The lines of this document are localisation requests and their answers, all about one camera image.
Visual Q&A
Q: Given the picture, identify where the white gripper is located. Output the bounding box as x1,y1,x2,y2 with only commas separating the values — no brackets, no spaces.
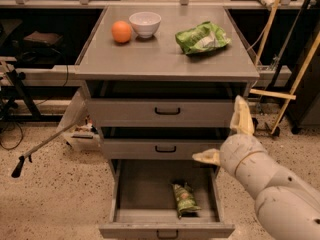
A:
192,95,266,176

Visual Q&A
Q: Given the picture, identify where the green jalapeno chip bag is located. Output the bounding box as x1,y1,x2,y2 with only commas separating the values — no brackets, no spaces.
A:
172,182,201,219

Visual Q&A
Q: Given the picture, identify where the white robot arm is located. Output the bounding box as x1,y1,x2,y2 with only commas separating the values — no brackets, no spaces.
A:
192,96,320,240

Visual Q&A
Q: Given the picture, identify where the grey drawer cabinet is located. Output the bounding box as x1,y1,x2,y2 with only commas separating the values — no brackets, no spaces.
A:
74,5,260,178

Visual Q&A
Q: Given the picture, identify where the light green chip bag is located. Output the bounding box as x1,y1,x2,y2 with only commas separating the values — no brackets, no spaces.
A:
175,21,231,55

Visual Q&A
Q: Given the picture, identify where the grey bottom drawer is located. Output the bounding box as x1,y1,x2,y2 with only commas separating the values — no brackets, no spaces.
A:
99,160,234,240

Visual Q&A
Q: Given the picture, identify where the grey drawer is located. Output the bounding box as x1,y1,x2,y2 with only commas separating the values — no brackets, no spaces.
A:
99,160,234,240
85,80,249,128
101,127,230,160

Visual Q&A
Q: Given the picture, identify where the grey middle drawer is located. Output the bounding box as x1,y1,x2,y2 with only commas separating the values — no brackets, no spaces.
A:
101,127,230,160

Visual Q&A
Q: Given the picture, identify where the grey top drawer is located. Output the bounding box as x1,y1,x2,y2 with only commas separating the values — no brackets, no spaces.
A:
85,80,249,128

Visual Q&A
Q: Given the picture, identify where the white bowl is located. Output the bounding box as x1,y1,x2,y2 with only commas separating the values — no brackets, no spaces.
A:
129,12,162,38

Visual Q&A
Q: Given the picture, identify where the clear plastic storage box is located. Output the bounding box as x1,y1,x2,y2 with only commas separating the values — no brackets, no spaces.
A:
57,88,100,151

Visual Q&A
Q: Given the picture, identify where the orange fruit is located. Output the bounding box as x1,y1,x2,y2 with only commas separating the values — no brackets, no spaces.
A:
111,21,132,43

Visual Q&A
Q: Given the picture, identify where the dark box on shelf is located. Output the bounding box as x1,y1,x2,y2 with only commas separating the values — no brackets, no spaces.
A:
23,31,63,47

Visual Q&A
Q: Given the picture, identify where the wooden easel frame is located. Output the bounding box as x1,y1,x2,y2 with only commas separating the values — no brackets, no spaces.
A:
249,0,320,136

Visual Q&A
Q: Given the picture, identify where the grey stick with black handle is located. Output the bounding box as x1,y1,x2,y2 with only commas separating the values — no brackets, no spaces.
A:
11,123,75,178

